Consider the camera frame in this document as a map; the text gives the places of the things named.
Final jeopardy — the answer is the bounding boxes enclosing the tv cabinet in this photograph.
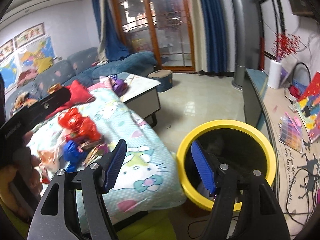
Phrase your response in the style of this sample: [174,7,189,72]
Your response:
[242,69,319,238]

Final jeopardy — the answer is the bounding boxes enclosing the framed calligraphy picture right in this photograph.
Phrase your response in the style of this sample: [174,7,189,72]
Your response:
[14,22,46,48]

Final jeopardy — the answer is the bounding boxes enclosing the white coffee table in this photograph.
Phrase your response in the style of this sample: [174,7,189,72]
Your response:
[117,72,161,127]

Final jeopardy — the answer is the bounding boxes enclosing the hello kitty teal blanket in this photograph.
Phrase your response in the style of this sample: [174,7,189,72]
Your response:
[25,87,187,233]

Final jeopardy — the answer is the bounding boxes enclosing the red plastic wrapper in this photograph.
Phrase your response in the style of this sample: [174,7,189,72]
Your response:
[58,108,102,141]

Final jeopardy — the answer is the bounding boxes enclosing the purple cloth pile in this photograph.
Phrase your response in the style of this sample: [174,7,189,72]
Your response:
[109,75,128,97]

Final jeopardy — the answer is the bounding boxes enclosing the framed calligraphy picture left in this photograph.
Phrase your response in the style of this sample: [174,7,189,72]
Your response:
[0,40,14,62]

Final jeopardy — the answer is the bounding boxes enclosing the wooden glass sliding door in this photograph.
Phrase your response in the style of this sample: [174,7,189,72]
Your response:
[112,0,195,73]

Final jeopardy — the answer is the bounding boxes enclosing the china map poster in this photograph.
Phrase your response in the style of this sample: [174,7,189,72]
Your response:
[17,35,56,74]

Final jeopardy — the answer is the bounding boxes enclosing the small round blue stool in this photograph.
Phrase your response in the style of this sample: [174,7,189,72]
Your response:
[148,69,173,93]

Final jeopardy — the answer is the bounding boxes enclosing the white vase red berries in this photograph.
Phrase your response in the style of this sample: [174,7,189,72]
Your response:
[267,33,300,89]

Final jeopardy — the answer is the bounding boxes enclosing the framed calligraphy picture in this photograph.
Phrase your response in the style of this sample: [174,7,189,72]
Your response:
[14,22,46,48]
[0,40,14,62]

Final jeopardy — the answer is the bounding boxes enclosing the blue curtain left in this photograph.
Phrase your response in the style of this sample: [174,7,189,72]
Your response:
[91,0,129,61]

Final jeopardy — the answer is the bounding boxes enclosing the clear plastic bag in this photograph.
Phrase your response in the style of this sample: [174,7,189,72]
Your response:
[37,145,63,174]

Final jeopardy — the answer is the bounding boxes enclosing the blue curtain right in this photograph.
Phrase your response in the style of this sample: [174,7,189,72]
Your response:
[200,0,227,74]

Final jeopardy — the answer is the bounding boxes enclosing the person left hand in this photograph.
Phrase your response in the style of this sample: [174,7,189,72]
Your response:
[13,131,43,196]

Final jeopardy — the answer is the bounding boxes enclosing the grey tower air conditioner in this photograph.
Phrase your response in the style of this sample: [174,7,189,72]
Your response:
[232,0,260,90]

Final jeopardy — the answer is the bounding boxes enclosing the colourful girl painting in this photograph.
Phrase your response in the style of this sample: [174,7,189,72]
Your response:
[296,72,320,142]

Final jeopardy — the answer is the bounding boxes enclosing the world map poster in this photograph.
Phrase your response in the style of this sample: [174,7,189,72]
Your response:
[1,54,19,92]

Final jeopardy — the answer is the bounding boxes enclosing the red blanket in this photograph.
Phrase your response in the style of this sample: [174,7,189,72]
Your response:
[46,80,95,120]

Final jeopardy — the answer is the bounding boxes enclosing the yellow rim trash bin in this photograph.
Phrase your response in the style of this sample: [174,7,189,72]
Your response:
[177,119,277,211]

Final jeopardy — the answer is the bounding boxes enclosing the blue plastic bag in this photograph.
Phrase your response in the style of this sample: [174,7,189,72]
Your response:
[63,140,86,173]

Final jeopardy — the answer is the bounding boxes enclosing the blue grey sofa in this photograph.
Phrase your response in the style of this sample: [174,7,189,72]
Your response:
[5,47,157,119]

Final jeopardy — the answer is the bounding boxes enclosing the blue curtain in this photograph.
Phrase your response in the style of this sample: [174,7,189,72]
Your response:
[91,0,129,61]
[200,0,227,74]

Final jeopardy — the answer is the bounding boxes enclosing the bead organizer box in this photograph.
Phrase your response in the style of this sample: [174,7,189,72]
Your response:
[278,112,303,153]

